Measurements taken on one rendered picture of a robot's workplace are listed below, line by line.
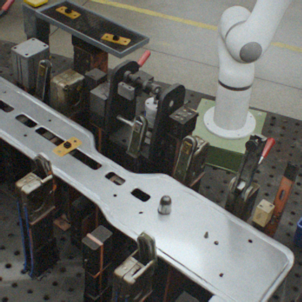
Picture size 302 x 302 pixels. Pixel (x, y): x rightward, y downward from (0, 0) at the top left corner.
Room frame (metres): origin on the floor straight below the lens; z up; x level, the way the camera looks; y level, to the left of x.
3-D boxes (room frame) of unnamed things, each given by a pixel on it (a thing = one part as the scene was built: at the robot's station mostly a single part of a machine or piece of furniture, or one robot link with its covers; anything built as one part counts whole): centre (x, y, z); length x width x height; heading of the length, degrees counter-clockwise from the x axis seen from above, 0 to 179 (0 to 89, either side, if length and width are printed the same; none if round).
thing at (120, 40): (1.41, 0.15, 1.17); 0.08 x 0.04 x 0.01; 74
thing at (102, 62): (1.48, 0.24, 0.92); 0.10 x 0.08 x 0.45; 56
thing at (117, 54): (1.48, 0.24, 1.16); 0.37 x 0.14 x 0.02; 56
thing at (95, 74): (1.31, 0.19, 0.90); 0.05 x 0.05 x 0.40; 56
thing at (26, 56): (1.40, 0.41, 0.90); 0.13 x 0.10 x 0.41; 146
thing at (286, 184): (0.88, -0.32, 0.95); 0.03 x 0.01 x 0.50; 56
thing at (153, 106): (1.19, 0.04, 0.94); 0.18 x 0.13 x 0.49; 56
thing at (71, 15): (1.55, 0.32, 1.17); 0.08 x 0.04 x 0.01; 56
